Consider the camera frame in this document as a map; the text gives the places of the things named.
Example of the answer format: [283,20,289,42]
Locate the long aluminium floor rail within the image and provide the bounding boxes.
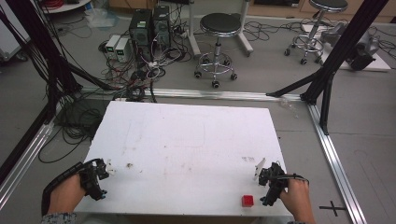
[78,86,304,103]

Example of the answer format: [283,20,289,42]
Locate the clear plastic bag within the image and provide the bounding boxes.
[84,7,120,30]

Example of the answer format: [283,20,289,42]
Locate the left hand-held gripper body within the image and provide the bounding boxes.
[78,158,110,202]

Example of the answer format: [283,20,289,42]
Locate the white cabinet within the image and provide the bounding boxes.
[0,0,32,64]

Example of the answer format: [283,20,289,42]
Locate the person's left hand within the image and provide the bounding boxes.
[48,174,87,216]

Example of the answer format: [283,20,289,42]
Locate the clear plastic scrap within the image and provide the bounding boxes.
[277,97,301,119]

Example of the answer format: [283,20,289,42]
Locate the black frame post with cables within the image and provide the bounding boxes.
[0,0,120,125]

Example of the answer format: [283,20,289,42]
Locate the black computer tower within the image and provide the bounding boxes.
[151,5,172,51]
[128,8,154,63]

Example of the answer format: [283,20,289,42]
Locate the black round chrome stool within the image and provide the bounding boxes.
[193,12,243,90]
[283,0,349,66]

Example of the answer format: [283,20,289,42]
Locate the grey device on white board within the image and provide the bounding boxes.
[318,21,392,73]

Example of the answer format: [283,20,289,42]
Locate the red cube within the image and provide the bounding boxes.
[241,194,255,208]

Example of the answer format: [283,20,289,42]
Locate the white table leg frame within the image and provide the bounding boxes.
[186,0,255,59]

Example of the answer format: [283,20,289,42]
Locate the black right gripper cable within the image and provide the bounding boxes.
[278,173,310,189]

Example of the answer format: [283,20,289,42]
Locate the white bench power supply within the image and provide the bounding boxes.
[114,37,131,63]
[105,34,121,61]

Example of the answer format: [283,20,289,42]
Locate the tangle of floor cables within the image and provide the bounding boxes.
[37,18,195,164]

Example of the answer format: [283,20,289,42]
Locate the person's right hand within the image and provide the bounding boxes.
[279,178,315,219]

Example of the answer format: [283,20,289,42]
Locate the black cables by stool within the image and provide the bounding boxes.
[242,17,396,60]

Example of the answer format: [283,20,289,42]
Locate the black braced frame post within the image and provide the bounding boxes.
[265,0,390,136]

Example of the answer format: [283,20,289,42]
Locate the round white table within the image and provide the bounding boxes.
[42,0,93,15]

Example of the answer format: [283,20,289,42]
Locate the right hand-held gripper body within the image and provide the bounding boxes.
[258,161,290,207]

